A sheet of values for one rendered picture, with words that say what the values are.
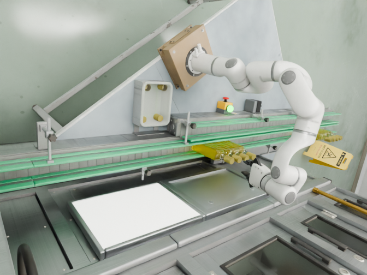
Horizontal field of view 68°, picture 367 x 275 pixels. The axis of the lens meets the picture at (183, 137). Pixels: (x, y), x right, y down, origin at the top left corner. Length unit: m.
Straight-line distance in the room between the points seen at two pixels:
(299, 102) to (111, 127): 0.86
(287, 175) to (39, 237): 0.88
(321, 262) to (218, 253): 0.36
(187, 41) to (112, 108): 0.50
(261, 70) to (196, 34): 0.43
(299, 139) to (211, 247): 0.50
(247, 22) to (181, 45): 0.62
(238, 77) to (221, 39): 0.51
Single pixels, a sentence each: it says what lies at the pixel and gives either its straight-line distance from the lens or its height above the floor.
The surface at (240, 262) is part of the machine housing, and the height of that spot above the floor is 1.53.
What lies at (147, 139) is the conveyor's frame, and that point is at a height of 0.88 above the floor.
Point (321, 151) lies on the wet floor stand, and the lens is 4.71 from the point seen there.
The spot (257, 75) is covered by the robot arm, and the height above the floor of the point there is 1.25.
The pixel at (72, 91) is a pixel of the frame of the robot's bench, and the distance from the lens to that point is 1.88.
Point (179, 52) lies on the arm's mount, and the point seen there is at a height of 0.85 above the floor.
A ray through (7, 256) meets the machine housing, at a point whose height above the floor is 1.66.
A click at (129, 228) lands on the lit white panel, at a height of 1.25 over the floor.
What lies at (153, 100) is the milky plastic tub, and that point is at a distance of 1.45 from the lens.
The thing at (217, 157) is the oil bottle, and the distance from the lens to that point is 1.40.
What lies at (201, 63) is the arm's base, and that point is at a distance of 1.40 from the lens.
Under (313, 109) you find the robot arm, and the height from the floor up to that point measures 1.53.
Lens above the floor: 1.98
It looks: 48 degrees down
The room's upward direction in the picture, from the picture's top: 115 degrees clockwise
